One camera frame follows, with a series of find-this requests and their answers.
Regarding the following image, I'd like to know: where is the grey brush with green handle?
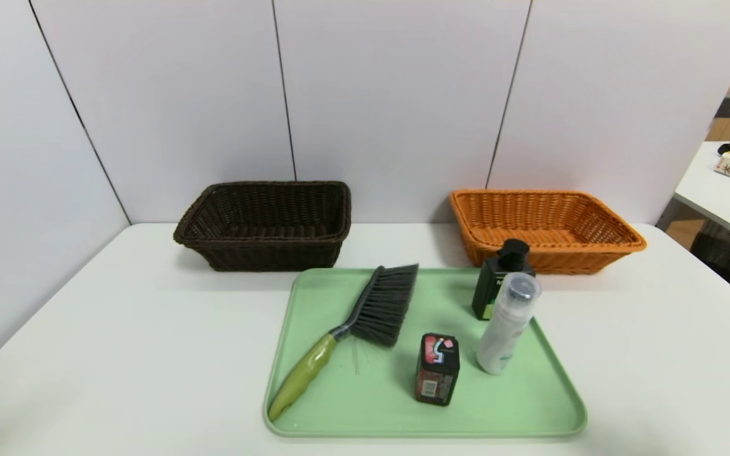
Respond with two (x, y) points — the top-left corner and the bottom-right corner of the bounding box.
(268, 263), (419, 422)

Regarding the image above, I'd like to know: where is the small black red box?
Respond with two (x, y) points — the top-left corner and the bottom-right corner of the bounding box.
(414, 333), (461, 407)

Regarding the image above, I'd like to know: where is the dark brown wicker basket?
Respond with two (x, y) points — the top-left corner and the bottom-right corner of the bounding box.
(173, 180), (352, 272)

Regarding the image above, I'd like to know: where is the orange wicker basket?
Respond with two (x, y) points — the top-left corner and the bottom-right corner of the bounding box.
(449, 188), (649, 275)

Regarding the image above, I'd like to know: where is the dark green pump bottle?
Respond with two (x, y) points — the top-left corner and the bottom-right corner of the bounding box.
(471, 239), (537, 321)

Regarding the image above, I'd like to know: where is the light green plastic tray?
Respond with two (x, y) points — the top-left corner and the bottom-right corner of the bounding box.
(264, 267), (587, 439)

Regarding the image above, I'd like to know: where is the white bottle with clear cap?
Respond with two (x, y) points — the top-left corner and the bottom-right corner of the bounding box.
(476, 272), (542, 376)

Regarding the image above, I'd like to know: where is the white side table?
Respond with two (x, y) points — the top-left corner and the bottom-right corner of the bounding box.
(656, 141), (730, 249)

